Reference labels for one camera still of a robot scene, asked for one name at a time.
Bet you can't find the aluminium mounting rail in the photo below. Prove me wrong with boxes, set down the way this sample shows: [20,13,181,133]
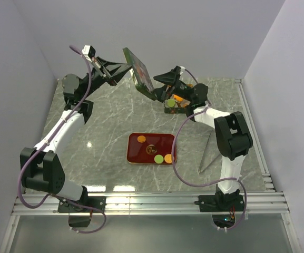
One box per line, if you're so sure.
[12,192,290,216]

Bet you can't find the dark patterned cookie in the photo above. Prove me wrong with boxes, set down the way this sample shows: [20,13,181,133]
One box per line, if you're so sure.
[146,144,157,155]

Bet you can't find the metal tweezers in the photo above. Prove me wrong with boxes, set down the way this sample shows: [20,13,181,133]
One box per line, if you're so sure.
[198,131,221,174]

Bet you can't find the orange waffle round cookie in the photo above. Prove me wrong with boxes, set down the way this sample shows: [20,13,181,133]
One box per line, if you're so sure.
[164,153,174,164]

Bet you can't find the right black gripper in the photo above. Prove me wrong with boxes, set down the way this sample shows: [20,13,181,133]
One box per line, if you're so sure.
[146,66,194,104]

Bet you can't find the green round cookie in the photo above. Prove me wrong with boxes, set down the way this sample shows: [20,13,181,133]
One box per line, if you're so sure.
[166,99,176,108]
[154,154,164,164]

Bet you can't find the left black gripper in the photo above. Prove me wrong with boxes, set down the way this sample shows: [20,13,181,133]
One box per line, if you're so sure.
[82,56,133,100]

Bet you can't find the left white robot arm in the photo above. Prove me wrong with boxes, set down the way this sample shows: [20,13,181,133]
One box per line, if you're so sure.
[17,57,132,212]

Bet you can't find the green cookie tin box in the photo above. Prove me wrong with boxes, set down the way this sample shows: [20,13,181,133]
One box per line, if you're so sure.
[162,94,190,114]

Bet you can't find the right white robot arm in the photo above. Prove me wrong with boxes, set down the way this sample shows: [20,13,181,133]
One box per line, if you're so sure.
[154,66,253,210]

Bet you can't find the gold tin lid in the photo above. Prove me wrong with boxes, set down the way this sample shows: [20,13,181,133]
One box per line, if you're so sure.
[123,47,157,101]

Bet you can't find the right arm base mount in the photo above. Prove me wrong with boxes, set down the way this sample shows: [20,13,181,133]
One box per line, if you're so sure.
[194,194,245,212]

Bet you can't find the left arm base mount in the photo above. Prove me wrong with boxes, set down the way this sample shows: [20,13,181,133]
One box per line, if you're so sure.
[57,196,106,213]

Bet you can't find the brown round cookie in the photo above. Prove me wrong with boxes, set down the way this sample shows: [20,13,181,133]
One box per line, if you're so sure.
[137,135,146,143]

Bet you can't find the red rectangular tray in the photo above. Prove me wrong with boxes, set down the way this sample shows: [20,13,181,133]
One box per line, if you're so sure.
[126,132,176,165]

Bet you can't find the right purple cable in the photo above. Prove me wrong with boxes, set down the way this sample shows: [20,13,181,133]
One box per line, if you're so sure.
[172,65,247,231]

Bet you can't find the orange flower cookie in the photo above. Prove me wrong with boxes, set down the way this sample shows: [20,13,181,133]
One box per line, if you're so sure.
[173,95,183,103]

